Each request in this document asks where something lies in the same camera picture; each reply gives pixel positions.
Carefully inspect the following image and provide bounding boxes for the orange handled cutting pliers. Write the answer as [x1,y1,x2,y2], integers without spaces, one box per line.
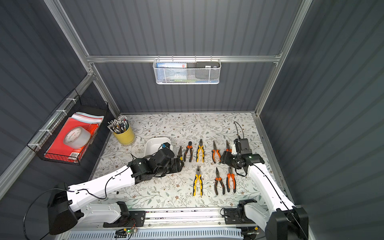
[212,141,221,164]

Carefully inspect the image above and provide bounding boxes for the orange long nose pliers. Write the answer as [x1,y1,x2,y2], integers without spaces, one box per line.
[214,168,226,195]

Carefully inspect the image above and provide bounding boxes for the small yellow handled pliers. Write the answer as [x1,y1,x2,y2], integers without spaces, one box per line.
[196,139,205,163]

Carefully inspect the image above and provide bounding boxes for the black wire wall basket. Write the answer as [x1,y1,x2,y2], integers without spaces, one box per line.
[27,94,109,165]

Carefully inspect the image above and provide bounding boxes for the yellow pen holder cup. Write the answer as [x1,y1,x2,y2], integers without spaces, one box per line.
[113,126,136,146]

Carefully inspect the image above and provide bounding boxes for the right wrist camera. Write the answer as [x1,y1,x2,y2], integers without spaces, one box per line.
[232,139,252,155]

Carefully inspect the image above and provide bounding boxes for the red paper packet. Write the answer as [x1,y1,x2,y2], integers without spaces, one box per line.
[44,117,100,164]

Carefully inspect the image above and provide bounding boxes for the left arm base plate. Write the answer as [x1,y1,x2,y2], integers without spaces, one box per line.
[103,211,146,228]

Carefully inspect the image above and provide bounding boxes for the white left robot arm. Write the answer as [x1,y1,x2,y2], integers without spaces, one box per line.
[47,148,184,235]

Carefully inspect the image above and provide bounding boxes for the white mesh wall basket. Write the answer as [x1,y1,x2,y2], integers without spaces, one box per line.
[153,60,222,85]

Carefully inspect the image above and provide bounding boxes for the small circuit board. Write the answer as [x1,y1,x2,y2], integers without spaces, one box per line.
[114,228,138,240]

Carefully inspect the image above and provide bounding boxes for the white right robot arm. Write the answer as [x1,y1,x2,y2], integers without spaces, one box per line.
[221,152,309,240]

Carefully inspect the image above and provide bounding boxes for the clear tape roll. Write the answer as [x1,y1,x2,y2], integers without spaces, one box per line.
[63,127,91,149]

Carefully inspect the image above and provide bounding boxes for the large yellow black pliers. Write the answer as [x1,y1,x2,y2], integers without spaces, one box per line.
[193,166,203,196]

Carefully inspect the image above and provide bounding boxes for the white plastic storage box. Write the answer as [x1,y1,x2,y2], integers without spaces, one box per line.
[145,137,173,157]

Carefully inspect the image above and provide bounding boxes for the aluminium front rail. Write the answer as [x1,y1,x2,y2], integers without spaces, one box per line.
[61,204,307,231]

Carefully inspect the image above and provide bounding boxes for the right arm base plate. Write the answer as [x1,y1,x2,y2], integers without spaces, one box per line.
[220,208,256,225]

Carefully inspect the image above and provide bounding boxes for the orange black combination pliers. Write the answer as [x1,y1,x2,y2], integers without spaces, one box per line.
[226,167,236,193]

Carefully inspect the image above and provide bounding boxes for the black device in basket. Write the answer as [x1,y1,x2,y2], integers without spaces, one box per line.
[196,62,221,69]

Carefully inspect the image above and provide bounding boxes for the bundle of pens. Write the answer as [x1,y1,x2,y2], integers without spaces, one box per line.
[107,116,130,134]

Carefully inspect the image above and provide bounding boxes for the blue box in basket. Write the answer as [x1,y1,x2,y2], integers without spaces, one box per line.
[156,63,188,69]

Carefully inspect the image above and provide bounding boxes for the white ventilated cable duct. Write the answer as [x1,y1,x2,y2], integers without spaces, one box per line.
[68,227,244,240]

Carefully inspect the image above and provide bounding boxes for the yellow long nose pliers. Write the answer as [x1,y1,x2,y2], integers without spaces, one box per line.
[177,146,183,161]

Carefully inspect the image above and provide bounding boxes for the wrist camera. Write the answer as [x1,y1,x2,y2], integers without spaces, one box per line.
[158,142,173,151]
[232,139,252,155]

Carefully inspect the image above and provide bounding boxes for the floral table mat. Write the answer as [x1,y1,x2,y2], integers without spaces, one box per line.
[93,113,267,209]

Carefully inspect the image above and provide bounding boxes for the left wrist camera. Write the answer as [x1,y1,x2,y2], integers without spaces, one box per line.
[158,142,173,151]

